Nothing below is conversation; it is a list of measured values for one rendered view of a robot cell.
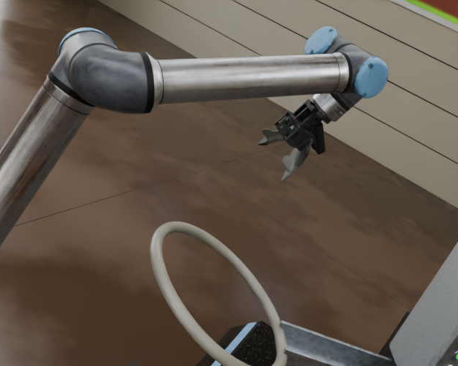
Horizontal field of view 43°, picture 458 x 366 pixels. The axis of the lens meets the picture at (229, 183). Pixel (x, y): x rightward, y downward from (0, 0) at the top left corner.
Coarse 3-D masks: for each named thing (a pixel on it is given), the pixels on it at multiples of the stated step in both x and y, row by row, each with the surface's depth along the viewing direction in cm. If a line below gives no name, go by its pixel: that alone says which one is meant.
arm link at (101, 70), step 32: (96, 64) 107; (128, 64) 106; (160, 64) 110; (192, 64) 112; (224, 64) 115; (256, 64) 117; (288, 64) 120; (320, 64) 122; (352, 64) 125; (384, 64) 126; (96, 96) 108; (128, 96) 107; (160, 96) 110; (192, 96) 113; (224, 96) 116; (256, 96) 120
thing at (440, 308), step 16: (448, 256) 162; (448, 272) 158; (432, 288) 163; (448, 288) 156; (416, 304) 168; (432, 304) 160; (448, 304) 154; (416, 320) 165; (432, 320) 158; (448, 320) 151; (400, 336) 170; (416, 336) 162; (432, 336) 155; (448, 336) 149; (400, 352) 167; (416, 352) 160; (432, 352) 153
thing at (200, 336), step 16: (176, 224) 158; (160, 240) 145; (208, 240) 170; (160, 256) 139; (224, 256) 173; (160, 272) 136; (240, 272) 174; (160, 288) 134; (256, 288) 172; (176, 304) 131; (272, 304) 170; (192, 320) 130; (272, 320) 166; (192, 336) 130; (208, 336) 131; (208, 352) 130; (224, 352) 131
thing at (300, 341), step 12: (288, 324) 164; (288, 336) 166; (300, 336) 166; (312, 336) 166; (324, 336) 166; (276, 348) 160; (288, 348) 154; (300, 348) 164; (312, 348) 167; (324, 348) 168; (336, 348) 168; (348, 348) 168; (360, 348) 169; (288, 360) 155; (300, 360) 155; (312, 360) 155; (324, 360) 156; (336, 360) 166; (348, 360) 169; (360, 360) 170; (372, 360) 170; (384, 360) 170
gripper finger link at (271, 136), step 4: (264, 132) 159; (268, 132) 159; (272, 132) 159; (276, 132) 158; (268, 136) 161; (272, 136) 160; (276, 136) 160; (280, 136) 159; (264, 140) 162; (268, 140) 161; (272, 140) 161; (276, 140) 161; (280, 140) 160; (284, 140) 160; (260, 144) 163; (264, 144) 163; (268, 144) 163
